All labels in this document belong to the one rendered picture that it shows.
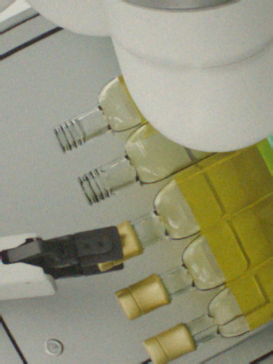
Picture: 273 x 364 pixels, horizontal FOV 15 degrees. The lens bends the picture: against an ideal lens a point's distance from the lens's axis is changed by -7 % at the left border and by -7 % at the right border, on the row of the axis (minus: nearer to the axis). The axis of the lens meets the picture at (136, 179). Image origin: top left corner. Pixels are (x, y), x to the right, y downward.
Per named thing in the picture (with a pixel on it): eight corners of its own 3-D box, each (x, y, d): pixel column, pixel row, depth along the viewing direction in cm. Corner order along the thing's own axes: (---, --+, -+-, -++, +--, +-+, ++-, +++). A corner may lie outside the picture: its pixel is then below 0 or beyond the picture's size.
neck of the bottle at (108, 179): (122, 160, 103) (76, 183, 102) (121, 150, 100) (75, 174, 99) (136, 188, 102) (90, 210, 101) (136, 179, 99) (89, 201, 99)
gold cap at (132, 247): (126, 224, 102) (84, 244, 101) (126, 215, 98) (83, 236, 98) (143, 256, 101) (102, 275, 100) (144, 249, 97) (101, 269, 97)
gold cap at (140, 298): (153, 276, 100) (113, 295, 100) (155, 269, 97) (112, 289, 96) (170, 305, 99) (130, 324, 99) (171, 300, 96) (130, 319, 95)
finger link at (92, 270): (60, 284, 104) (124, 274, 104) (58, 279, 101) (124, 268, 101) (53, 255, 104) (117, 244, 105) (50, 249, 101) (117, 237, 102)
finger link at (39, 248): (-8, 272, 97) (41, 270, 99) (14, 253, 90) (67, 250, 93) (-11, 261, 97) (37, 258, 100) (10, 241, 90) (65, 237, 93)
